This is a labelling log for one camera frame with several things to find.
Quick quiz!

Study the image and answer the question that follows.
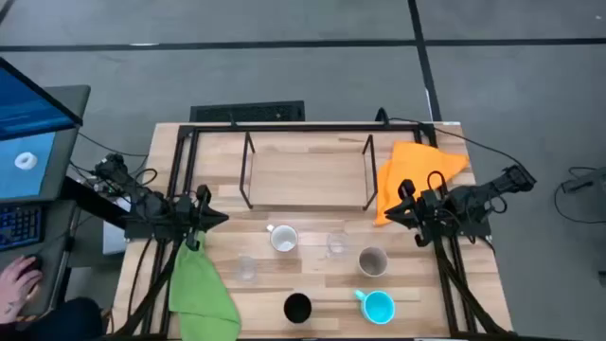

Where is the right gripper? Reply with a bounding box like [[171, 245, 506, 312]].
[[383, 189, 444, 248]]

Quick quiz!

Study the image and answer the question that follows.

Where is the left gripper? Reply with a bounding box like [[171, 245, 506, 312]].
[[175, 196, 230, 252]]

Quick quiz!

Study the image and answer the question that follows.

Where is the beige cup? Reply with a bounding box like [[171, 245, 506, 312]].
[[357, 245, 390, 278]]

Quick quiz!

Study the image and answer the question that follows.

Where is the clear glass cup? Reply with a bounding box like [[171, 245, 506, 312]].
[[235, 255, 259, 284], [325, 231, 350, 260]]

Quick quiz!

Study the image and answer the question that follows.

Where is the white mug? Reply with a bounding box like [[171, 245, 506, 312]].
[[265, 223, 300, 254]]

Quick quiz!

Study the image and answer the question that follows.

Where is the teal mug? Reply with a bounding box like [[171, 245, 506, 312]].
[[353, 288, 397, 326]]

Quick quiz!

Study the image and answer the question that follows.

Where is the black cup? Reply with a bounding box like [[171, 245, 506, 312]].
[[282, 292, 313, 325]]

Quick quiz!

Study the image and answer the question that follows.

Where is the black metal wood shelf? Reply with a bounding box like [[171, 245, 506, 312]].
[[239, 131, 380, 212]]

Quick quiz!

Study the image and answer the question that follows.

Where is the orange cloth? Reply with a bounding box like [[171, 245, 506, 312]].
[[373, 140, 471, 227]]

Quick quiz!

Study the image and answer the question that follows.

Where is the green cloth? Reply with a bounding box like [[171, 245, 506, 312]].
[[168, 230, 242, 341]]

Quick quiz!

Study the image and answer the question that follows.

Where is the white box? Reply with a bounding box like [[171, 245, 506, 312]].
[[102, 220, 128, 257]]

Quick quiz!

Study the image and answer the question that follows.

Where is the black floor vent grille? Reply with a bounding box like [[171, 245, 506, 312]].
[[188, 99, 307, 123]]

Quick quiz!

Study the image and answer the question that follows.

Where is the laptop computer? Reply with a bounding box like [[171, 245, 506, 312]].
[[0, 83, 92, 318]]

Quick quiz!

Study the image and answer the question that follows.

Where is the person's leg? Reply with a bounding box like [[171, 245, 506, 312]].
[[18, 296, 103, 341]]

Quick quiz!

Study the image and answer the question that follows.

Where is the black computer mouse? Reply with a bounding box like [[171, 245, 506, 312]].
[[21, 255, 45, 277]]

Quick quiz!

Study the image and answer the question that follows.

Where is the grey power adapter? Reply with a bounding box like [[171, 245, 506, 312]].
[[561, 168, 606, 193]]

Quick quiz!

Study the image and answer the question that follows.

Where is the grey laptop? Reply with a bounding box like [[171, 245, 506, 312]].
[[0, 125, 80, 252]]

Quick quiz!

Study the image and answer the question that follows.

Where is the person's hand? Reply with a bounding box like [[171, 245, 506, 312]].
[[0, 255, 44, 326]]

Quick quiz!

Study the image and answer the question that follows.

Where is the black framed monitor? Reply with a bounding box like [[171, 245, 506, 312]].
[[0, 56, 84, 142]]

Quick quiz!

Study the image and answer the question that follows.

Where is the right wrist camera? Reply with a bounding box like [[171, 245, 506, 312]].
[[399, 178, 417, 201]]

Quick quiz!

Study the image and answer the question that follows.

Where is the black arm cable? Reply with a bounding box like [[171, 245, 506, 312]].
[[385, 116, 525, 171]]

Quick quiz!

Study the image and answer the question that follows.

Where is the black floor cable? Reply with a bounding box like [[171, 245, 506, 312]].
[[553, 165, 606, 224]]

